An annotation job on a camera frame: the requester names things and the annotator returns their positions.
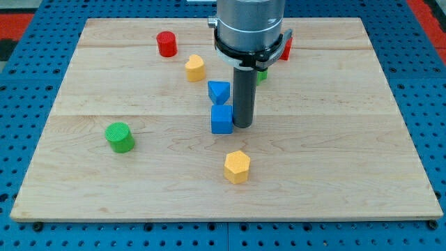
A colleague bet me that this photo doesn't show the blue triangle block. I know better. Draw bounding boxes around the blue triangle block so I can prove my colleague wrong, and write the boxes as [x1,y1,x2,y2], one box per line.
[208,81,231,105]

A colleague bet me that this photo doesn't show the green block behind pusher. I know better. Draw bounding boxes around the green block behind pusher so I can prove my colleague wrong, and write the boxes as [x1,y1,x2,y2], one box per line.
[256,70,268,86]

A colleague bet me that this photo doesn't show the blue cube block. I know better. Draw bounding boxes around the blue cube block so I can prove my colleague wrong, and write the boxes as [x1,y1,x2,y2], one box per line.
[210,105,233,134]

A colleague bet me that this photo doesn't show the black clamp ring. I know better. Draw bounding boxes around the black clamp ring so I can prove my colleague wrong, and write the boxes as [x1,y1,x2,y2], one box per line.
[213,28,294,73]

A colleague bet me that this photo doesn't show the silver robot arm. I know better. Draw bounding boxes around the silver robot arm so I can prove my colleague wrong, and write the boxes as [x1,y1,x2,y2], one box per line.
[207,0,293,71]

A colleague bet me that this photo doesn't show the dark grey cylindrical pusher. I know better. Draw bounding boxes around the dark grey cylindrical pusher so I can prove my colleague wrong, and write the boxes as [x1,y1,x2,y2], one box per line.
[233,68,257,128]

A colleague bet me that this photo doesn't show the red cylinder block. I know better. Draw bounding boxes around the red cylinder block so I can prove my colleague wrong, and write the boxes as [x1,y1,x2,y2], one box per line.
[156,31,178,57]

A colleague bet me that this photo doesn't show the green cylinder block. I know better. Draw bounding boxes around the green cylinder block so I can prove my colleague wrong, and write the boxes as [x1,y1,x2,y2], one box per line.
[105,122,135,153]

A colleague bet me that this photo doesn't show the yellow heart block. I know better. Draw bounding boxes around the yellow heart block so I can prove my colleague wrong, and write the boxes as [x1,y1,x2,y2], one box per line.
[185,54,206,82]

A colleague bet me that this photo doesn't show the red block behind arm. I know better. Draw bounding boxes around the red block behind arm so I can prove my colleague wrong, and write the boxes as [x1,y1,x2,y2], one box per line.
[279,38,293,61]

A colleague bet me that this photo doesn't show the wooden board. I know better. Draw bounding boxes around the wooden board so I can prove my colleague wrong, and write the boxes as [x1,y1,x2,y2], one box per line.
[10,17,443,222]

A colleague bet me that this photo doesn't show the yellow hexagon block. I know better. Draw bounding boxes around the yellow hexagon block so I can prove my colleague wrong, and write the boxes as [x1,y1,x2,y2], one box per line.
[224,151,250,184]

